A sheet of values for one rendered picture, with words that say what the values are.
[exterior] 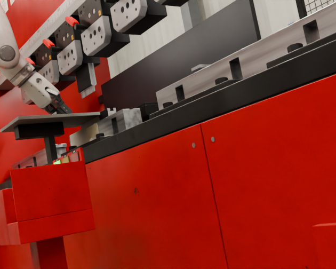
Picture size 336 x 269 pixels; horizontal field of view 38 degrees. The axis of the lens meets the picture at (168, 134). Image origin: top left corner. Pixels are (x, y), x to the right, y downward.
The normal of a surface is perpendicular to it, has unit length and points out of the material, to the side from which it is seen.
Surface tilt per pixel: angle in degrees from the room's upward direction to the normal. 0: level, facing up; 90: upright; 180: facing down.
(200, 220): 90
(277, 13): 90
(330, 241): 90
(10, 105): 90
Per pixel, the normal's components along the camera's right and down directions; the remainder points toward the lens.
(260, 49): -0.81, 0.07
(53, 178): 0.50, -0.20
